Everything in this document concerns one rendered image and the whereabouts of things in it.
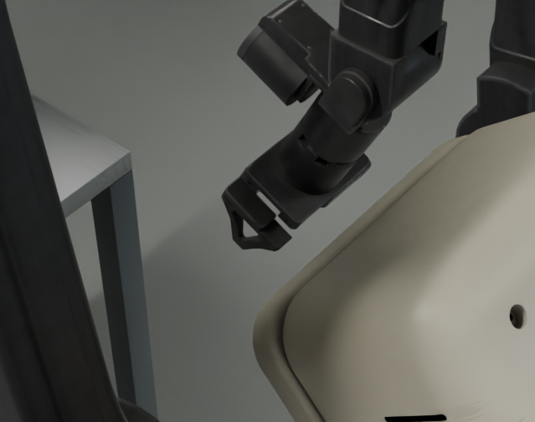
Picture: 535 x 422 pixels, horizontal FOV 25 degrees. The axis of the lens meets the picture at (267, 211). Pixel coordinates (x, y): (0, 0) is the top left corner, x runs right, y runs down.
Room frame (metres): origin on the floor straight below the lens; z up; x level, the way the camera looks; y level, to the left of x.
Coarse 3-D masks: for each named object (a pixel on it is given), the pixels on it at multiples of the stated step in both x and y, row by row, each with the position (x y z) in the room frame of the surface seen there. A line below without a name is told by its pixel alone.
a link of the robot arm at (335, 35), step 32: (352, 0) 0.71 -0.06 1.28; (384, 0) 0.70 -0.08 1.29; (416, 0) 0.70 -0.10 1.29; (352, 32) 0.71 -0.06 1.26; (384, 32) 0.69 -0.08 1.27; (416, 32) 0.70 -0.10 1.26; (352, 64) 0.70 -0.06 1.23; (384, 64) 0.69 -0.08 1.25; (416, 64) 0.71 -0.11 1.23; (384, 96) 0.69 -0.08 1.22
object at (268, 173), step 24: (288, 144) 0.76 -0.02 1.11; (264, 168) 0.76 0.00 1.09; (288, 168) 0.75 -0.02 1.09; (312, 168) 0.73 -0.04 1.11; (336, 168) 0.73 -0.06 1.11; (360, 168) 0.78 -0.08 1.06; (264, 192) 0.74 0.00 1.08; (288, 192) 0.74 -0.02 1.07; (312, 192) 0.74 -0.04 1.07; (336, 192) 0.75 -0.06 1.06; (288, 216) 0.72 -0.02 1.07
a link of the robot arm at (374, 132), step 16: (304, 96) 0.76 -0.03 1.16; (320, 96) 0.75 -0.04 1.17; (320, 112) 0.73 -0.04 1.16; (304, 128) 0.75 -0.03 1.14; (320, 128) 0.73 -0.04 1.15; (336, 128) 0.72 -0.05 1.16; (368, 128) 0.72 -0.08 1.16; (320, 144) 0.73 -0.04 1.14; (336, 144) 0.72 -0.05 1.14; (352, 144) 0.72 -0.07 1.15; (368, 144) 0.73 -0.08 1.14; (336, 160) 0.73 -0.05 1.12; (352, 160) 0.73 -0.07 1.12
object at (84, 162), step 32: (32, 96) 1.21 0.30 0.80; (64, 128) 1.15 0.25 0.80; (64, 160) 1.09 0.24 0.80; (96, 160) 1.09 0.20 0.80; (128, 160) 1.10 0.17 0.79; (64, 192) 1.03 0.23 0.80; (96, 192) 1.06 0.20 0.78; (128, 192) 1.10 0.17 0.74; (96, 224) 1.10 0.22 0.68; (128, 224) 1.09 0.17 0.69; (128, 256) 1.09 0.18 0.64; (128, 288) 1.08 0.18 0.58; (128, 320) 1.08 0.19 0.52; (128, 352) 1.08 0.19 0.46; (128, 384) 1.08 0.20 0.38
